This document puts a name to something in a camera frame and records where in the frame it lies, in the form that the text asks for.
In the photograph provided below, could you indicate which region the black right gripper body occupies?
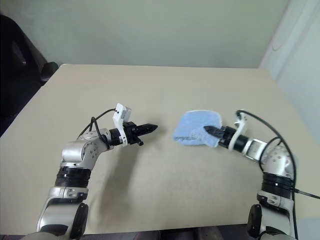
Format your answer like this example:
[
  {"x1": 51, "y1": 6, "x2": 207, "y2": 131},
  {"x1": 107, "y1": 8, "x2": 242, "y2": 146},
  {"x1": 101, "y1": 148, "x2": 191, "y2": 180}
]
[{"x1": 218, "y1": 125, "x2": 238, "y2": 150}]

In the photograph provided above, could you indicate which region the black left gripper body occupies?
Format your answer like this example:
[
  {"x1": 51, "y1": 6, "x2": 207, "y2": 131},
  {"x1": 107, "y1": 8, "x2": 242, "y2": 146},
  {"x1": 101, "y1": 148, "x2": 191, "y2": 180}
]
[{"x1": 123, "y1": 121, "x2": 145, "y2": 147}]

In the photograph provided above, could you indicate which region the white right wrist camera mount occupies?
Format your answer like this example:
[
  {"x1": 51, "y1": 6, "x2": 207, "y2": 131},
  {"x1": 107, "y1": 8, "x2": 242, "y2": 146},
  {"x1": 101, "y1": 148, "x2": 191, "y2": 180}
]
[{"x1": 228, "y1": 109, "x2": 249, "y2": 152}]

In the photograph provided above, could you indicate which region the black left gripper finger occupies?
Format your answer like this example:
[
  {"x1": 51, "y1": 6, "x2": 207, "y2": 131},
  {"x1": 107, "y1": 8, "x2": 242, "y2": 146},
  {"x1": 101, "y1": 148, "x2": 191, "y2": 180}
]
[
  {"x1": 136, "y1": 123, "x2": 159, "y2": 132},
  {"x1": 136, "y1": 128, "x2": 156, "y2": 138}
]

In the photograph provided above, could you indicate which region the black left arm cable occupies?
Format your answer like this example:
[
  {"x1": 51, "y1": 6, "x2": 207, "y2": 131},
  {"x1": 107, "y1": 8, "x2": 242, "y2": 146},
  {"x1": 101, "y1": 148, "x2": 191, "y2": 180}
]
[{"x1": 79, "y1": 107, "x2": 118, "y2": 149}]

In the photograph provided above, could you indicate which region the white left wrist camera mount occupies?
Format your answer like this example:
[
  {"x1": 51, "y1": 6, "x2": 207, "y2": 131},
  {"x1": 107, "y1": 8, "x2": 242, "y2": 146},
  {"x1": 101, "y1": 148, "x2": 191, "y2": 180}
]
[{"x1": 111, "y1": 102, "x2": 132, "y2": 146}]

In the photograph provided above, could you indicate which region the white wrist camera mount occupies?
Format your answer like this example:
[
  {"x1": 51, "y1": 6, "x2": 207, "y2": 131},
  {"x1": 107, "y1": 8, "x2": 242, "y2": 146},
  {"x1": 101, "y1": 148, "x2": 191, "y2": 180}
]
[
  {"x1": 228, "y1": 109, "x2": 249, "y2": 152},
  {"x1": 111, "y1": 102, "x2": 132, "y2": 146}
]

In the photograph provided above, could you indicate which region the light blue towel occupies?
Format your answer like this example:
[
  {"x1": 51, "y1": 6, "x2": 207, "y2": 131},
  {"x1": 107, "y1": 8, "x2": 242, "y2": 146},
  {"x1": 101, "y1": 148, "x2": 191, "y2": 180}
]
[{"x1": 171, "y1": 109, "x2": 224, "y2": 149}]

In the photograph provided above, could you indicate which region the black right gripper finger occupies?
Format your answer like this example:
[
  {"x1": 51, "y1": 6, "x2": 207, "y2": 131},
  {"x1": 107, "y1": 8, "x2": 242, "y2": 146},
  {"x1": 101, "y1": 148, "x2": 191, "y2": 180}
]
[{"x1": 203, "y1": 125, "x2": 223, "y2": 138}]

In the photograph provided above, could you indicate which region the black office chair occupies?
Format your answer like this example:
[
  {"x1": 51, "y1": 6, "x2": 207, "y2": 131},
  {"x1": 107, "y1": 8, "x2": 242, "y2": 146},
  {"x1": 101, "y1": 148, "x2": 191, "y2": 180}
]
[{"x1": 0, "y1": 13, "x2": 60, "y2": 137}]

